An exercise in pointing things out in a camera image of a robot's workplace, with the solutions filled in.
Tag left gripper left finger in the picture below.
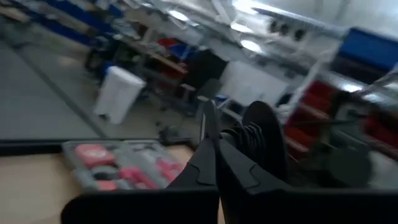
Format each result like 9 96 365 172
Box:
60 136 220 224

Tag thin black cord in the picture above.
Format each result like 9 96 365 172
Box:
220 122 267 158

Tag red storage bin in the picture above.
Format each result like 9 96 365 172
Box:
284 80 340 153

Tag pink handled pliers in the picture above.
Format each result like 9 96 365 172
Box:
119 166 159 190

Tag pink tape measure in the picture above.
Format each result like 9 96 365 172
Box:
74 142 116 167

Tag white bin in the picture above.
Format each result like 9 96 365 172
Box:
93 65 147 125

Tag blue storage bin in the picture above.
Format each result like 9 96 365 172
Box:
337 27 398 71

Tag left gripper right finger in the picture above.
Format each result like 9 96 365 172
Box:
217 139 398 224

